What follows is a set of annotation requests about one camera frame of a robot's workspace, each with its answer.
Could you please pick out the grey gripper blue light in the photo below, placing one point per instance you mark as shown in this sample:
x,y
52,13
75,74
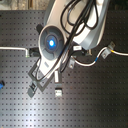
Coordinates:
x,y
50,45

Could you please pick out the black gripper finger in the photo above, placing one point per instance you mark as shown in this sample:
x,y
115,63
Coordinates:
x,y
58,92
31,91

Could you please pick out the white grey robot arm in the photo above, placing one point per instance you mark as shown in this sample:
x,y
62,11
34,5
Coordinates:
x,y
67,23

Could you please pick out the black cable connector block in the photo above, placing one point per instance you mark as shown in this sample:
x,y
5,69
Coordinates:
x,y
33,52

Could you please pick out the grey metal cable clip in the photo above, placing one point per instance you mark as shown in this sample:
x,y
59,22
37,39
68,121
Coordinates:
x,y
106,52
111,45
72,62

